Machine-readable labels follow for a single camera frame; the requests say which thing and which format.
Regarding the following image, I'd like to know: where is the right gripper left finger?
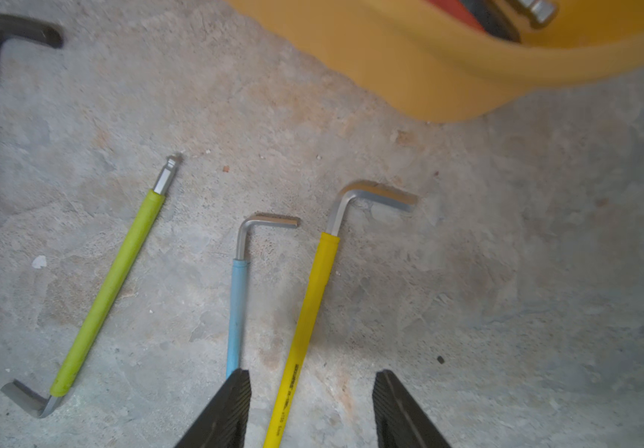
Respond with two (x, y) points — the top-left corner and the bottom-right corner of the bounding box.
(176, 369), (251, 448)

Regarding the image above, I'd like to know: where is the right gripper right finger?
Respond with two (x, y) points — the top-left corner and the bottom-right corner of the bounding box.
(372, 370), (451, 448)

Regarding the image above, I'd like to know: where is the yellow hex key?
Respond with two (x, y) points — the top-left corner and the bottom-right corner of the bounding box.
(263, 180), (418, 448)

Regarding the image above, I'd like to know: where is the red hex key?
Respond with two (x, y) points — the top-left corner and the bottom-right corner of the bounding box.
(428, 0), (486, 33)

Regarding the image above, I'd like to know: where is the long black hex key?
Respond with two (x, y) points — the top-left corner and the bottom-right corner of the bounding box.
(460, 0), (521, 43)

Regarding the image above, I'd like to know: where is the blue hex key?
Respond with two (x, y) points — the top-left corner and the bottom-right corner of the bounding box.
(226, 213), (301, 377)

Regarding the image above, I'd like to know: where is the green hex key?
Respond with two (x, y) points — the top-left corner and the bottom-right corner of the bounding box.
(1, 154), (182, 418)

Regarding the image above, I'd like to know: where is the yellow plastic storage box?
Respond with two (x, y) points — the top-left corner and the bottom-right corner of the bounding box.
(234, 1), (644, 122)

